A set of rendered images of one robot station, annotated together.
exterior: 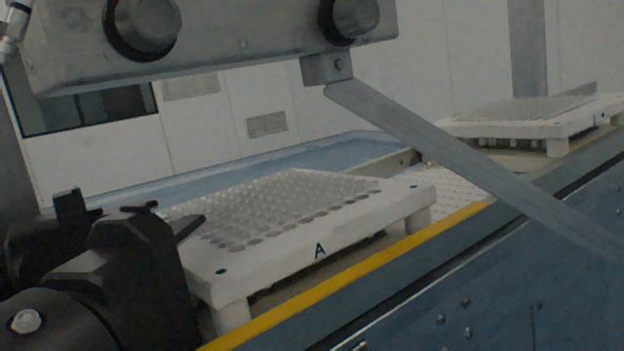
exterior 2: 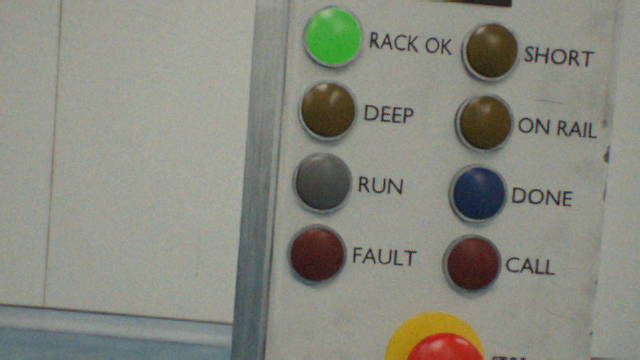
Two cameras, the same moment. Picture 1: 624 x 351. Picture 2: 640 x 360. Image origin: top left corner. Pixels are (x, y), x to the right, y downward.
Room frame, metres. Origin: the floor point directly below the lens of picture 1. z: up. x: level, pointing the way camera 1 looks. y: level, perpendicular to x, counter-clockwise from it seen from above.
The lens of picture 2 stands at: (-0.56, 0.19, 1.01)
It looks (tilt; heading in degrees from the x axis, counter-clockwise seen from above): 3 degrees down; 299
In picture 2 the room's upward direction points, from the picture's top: 4 degrees clockwise
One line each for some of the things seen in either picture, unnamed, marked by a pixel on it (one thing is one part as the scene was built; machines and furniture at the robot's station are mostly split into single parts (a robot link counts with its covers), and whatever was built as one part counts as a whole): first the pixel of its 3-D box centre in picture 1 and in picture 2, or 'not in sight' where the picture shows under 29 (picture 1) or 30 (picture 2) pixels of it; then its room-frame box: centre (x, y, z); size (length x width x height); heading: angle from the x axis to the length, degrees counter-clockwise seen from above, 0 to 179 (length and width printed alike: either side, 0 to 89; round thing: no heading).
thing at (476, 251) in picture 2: not in sight; (473, 264); (-0.44, -0.20, 0.96); 0.03 x 0.01 x 0.03; 35
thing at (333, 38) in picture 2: not in sight; (334, 36); (-0.37, -0.16, 1.06); 0.03 x 0.01 x 0.03; 35
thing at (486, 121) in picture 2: not in sight; (485, 122); (-0.44, -0.20, 1.03); 0.03 x 0.01 x 0.03; 35
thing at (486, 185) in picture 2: not in sight; (479, 193); (-0.44, -0.20, 0.99); 0.03 x 0.01 x 0.03; 35
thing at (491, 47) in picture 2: not in sight; (492, 50); (-0.44, -0.20, 1.06); 0.03 x 0.01 x 0.03; 35
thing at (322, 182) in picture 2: not in sight; (322, 182); (-0.37, -0.16, 0.99); 0.03 x 0.01 x 0.03; 35
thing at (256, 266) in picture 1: (268, 214); not in sight; (0.45, 0.05, 0.91); 0.25 x 0.24 x 0.02; 36
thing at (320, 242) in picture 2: not in sight; (317, 254); (-0.37, -0.16, 0.96); 0.03 x 0.01 x 0.03; 35
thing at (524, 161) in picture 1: (524, 143); not in sight; (0.75, -0.37, 0.86); 0.24 x 0.24 x 0.02; 35
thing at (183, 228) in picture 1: (172, 229); not in sight; (0.33, 0.11, 0.95); 0.06 x 0.03 x 0.02; 157
